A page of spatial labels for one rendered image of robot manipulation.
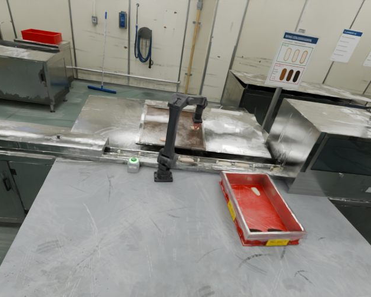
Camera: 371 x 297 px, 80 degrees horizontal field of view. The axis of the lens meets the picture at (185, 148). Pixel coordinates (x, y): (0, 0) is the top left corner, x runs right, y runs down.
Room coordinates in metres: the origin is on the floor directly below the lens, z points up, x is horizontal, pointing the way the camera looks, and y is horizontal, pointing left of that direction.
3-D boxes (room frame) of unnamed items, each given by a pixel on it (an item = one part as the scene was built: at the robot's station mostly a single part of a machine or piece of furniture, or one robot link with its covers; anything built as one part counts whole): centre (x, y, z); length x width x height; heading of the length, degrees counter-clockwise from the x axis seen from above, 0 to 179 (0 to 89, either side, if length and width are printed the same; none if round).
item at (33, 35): (4.00, 2.77, 0.93); 0.51 x 0.36 x 0.13; 102
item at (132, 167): (1.12, 0.31, 0.84); 0.08 x 0.08 x 0.11; 8
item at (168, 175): (1.09, 0.11, 0.86); 0.12 x 0.09 x 0.08; 105
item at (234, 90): (3.66, -1.51, 0.51); 1.93 x 1.05 x 1.02; 98
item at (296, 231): (0.95, -0.47, 0.87); 0.49 x 0.34 x 0.10; 13
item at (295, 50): (2.12, -0.77, 1.50); 0.33 x 0.01 x 0.45; 98
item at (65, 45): (4.00, 2.77, 0.44); 0.70 x 0.55 x 0.87; 98
